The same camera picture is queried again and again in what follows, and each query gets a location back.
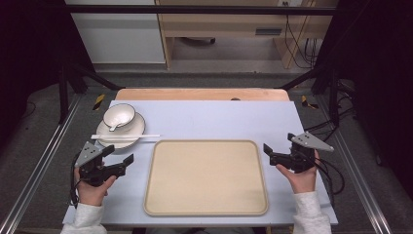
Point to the white cabinet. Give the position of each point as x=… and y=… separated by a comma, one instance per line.
x=120, y=35

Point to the white ceramic spoon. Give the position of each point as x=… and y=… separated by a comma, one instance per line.
x=117, y=124

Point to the black metal frame strut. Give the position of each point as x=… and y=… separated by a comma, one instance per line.
x=63, y=94
x=333, y=97

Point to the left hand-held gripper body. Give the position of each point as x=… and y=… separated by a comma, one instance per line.
x=88, y=156

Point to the light wooden desk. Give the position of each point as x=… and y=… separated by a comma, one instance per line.
x=220, y=24

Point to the white chopstick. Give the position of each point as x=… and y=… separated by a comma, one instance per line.
x=142, y=140
x=130, y=136

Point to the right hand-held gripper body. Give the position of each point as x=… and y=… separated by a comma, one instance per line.
x=303, y=156

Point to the person's right hand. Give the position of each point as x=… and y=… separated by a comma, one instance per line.
x=303, y=182

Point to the white bowl dark rim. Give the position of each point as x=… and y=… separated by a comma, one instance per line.
x=125, y=110

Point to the black horizontal frame bar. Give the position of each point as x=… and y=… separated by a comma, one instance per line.
x=195, y=9

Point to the aluminium floor rail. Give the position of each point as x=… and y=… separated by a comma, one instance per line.
x=357, y=165
x=42, y=156

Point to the beige rectangular tray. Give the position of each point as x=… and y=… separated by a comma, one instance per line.
x=206, y=178

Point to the white plate dark rim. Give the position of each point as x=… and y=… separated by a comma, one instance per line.
x=138, y=125

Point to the person's left hand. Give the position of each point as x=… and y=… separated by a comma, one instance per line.
x=91, y=195

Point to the wooden board under table top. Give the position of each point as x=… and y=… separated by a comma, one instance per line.
x=195, y=94

